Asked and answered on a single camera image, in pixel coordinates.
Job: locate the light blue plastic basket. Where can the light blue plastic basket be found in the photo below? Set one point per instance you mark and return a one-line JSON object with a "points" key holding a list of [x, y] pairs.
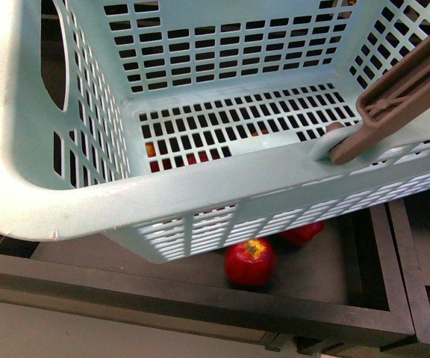
{"points": [[188, 126]]}

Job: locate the brown basket handle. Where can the brown basket handle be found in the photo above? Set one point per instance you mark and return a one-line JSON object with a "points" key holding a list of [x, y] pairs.
{"points": [[395, 99]]}

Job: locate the red apple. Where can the red apple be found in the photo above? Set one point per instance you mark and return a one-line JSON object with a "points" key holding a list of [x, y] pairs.
{"points": [[251, 263], [300, 236]]}

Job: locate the black fruit display shelf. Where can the black fruit display shelf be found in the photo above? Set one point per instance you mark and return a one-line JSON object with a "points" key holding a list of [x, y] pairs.
{"points": [[358, 289]]}

